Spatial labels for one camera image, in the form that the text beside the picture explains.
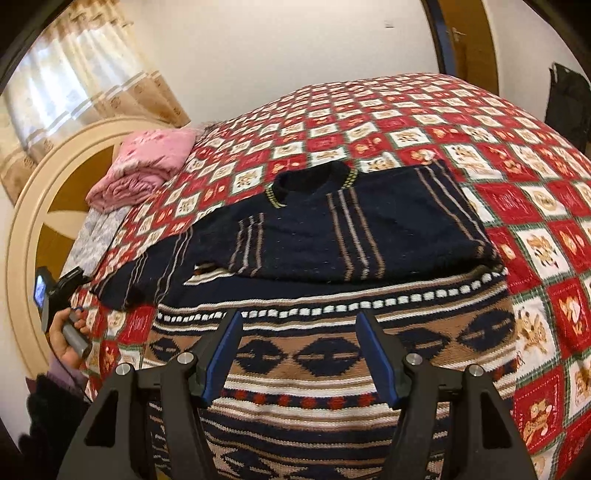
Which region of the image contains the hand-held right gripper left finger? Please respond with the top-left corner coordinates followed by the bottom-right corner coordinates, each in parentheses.
top-left (55, 310), bottom-right (244, 480)

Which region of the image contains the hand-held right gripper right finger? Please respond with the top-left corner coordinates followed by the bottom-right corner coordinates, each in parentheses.
top-left (355, 309), bottom-right (539, 480)

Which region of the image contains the navy striped knit sweater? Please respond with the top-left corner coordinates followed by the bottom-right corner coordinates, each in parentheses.
top-left (90, 159), bottom-right (505, 311)

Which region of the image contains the person's left hand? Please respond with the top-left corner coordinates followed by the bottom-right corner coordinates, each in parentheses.
top-left (47, 309), bottom-right (93, 368)

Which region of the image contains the cream wooden headboard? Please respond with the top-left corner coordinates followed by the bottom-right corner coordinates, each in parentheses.
top-left (6, 115), bottom-right (169, 380)

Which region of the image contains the grey floral pillow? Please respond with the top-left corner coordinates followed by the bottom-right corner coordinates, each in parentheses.
top-left (60, 207), bottom-right (136, 278)

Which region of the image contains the brown navy patterned knit sweater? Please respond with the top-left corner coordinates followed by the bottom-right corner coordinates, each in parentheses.
top-left (145, 265), bottom-right (518, 480)

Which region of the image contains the pink folded blanket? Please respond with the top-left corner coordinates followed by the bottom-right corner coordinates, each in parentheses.
top-left (85, 128), bottom-right (198, 214)

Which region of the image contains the red checked bear quilt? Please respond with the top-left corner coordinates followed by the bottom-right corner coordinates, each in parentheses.
top-left (69, 71), bottom-right (591, 480)

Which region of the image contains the beige patterned curtain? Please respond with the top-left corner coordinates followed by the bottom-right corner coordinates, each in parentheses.
top-left (0, 0), bottom-right (192, 205)

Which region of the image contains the black bag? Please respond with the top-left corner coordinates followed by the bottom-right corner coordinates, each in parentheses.
top-left (545, 64), bottom-right (591, 154)

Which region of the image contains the brown wooden door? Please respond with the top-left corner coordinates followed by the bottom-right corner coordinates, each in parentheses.
top-left (436, 0), bottom-right (502, 93)

